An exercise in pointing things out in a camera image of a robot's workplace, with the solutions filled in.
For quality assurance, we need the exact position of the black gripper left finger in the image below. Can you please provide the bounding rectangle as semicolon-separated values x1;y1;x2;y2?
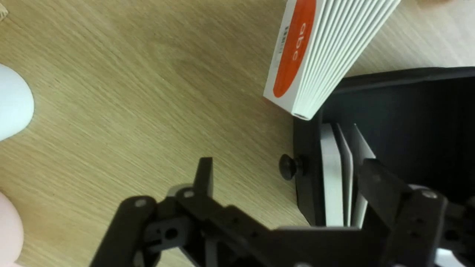
87;156;308;267

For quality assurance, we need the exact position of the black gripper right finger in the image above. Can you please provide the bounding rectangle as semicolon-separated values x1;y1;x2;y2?
357;158;475;267

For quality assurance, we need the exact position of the white book with orange oval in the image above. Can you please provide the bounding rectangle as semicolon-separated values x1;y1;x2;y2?
262;0;403;122

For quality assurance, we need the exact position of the black box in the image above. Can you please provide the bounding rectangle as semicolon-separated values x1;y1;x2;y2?
277;66;475;230

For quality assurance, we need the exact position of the white cup with purple band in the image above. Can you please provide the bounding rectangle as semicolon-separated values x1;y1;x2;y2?
0;64;35;143

